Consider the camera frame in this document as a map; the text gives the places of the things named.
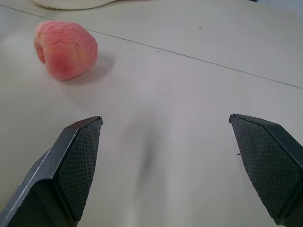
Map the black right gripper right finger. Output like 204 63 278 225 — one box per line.
229 113 303 227

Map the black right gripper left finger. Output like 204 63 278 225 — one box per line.
0 115 103 227

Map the pink red apple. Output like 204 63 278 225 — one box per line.
34 20 98 82

